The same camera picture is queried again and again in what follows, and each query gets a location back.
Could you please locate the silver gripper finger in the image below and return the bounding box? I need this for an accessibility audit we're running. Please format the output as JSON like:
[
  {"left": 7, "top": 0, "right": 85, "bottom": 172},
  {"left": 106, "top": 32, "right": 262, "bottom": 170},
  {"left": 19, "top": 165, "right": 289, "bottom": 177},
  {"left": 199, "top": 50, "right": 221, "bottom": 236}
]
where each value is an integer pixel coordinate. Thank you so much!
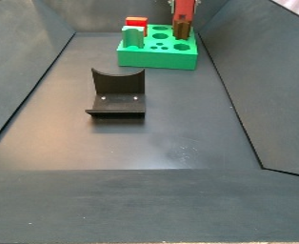
[
  {"left": 194, "top": 0, "right": 202, "bottom": 13},
  {"left": 167, "top": 0, "right": 175, "bottom": 14}
]

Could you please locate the red two-legged peg block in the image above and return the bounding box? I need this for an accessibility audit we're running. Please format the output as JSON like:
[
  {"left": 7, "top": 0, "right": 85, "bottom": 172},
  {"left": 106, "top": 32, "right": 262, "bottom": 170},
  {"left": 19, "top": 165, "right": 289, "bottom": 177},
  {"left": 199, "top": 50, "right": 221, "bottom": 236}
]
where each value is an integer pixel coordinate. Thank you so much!
[{"left": 171, "top": 0, "right": 195, "bottom": 25}]

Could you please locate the red square block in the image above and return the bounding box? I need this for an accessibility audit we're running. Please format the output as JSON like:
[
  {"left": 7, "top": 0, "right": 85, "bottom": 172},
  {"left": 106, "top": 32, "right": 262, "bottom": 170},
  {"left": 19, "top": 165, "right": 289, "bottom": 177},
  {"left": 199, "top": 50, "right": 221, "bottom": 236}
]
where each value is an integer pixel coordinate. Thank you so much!
[{"left": 125, "top": 16, "right": 149, "bottom": 35}]

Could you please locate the green shape sorter board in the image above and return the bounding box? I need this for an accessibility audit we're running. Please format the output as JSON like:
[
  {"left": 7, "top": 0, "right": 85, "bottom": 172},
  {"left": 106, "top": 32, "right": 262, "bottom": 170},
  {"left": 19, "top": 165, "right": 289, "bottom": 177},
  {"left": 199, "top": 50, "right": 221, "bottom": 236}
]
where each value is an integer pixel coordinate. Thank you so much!
[{"left": 117, "top": 24, "right": 198, "bottom": 71}]

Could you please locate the brown star block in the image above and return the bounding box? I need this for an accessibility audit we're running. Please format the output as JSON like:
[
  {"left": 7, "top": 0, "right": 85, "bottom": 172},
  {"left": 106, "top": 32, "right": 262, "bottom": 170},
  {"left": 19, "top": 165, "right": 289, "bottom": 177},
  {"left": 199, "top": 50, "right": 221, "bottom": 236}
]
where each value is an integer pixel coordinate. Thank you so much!
[{"left": 173, "top": 19, "right": 190, "bottom": 40}]

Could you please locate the green notched block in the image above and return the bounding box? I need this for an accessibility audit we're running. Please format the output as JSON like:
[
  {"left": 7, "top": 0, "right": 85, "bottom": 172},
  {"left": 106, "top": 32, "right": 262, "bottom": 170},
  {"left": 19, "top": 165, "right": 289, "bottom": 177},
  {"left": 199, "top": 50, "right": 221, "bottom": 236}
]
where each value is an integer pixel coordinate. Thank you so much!
[{"left": 122, "top": 26, "right": 145, "bottom": 49}]

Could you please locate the black curved bracket stand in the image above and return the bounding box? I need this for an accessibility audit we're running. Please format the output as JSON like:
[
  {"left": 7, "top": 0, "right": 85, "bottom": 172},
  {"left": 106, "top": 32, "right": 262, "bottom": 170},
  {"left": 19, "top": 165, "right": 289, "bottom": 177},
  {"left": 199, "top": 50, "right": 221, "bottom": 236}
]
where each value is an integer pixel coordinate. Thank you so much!
[{"left": 85, "top": 69, "right": 146, "bottom": 116}]

